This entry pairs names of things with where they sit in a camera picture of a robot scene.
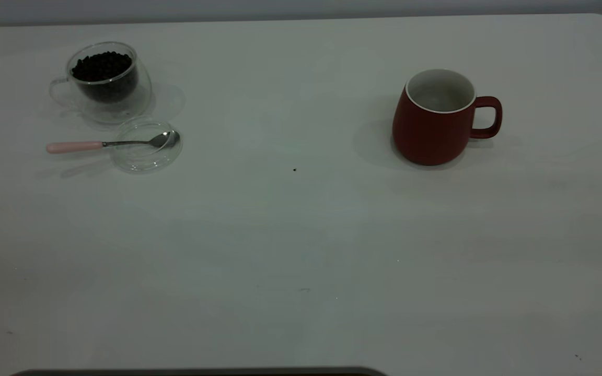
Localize red ceramic mug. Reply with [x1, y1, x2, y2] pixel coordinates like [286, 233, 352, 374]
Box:
[391, 68, 503, 167]

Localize clear round glass lid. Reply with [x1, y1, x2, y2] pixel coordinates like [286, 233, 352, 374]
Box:
[110, 118, 183, 174]

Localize clear double-walled glass cup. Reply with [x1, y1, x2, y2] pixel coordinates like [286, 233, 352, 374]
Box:
[49, 41, 153, 125]

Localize dark coffee beans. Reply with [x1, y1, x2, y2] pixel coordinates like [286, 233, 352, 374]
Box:
[71, 51, 138, 102]

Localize pink-handled metal spoon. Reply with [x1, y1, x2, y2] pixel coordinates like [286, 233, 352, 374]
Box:
[46, 130, 180, 154]

